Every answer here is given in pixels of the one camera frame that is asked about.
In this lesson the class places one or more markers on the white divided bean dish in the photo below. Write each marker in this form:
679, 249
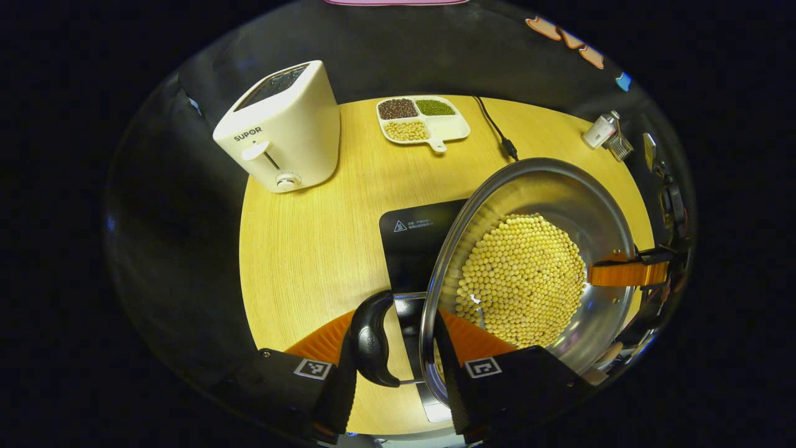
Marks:
423, 124

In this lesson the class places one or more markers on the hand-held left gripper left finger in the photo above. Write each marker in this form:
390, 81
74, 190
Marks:
341, 398

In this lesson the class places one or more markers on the black induction cooktop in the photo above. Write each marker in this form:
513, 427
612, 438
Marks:
416, 249

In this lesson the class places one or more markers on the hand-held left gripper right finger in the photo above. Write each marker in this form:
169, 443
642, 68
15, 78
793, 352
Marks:
457, 398

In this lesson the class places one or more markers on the white bottle with red label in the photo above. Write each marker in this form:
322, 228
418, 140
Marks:
598, 130

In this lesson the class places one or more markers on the stainless steel pot with beans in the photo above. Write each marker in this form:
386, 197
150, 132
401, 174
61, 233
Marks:
522, 280

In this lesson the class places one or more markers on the white toaster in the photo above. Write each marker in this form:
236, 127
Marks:
286, 124

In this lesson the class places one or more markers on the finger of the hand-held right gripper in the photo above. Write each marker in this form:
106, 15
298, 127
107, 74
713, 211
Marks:
628, 274

